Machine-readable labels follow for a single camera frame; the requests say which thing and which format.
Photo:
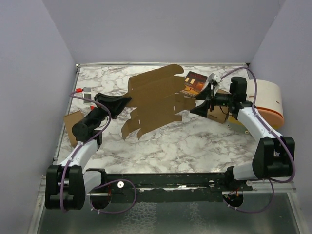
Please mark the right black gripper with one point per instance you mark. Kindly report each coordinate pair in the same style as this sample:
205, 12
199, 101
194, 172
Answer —
201, 109

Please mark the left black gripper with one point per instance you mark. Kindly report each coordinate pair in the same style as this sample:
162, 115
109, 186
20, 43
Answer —
116, 104

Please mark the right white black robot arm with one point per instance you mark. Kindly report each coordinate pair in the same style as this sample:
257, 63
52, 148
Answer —
274, 155

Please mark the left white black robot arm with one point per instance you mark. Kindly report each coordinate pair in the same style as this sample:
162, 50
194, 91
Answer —
67, 184

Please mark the folded brown cardboard box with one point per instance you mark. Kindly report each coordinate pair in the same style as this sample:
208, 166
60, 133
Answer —
219, 114

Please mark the dark orange paperback book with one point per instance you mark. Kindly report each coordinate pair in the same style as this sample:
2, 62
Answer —
194, 83

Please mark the small cardboard piece left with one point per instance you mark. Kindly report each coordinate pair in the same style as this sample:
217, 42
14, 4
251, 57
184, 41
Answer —
70, 120

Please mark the white orange tape dispenser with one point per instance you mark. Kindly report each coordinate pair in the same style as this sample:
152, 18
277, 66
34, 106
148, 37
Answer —
268, 101

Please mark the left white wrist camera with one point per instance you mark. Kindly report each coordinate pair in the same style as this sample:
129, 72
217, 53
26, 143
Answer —
87, 95

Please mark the black mounting rail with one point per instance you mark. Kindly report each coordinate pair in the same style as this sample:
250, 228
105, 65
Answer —
165, 188

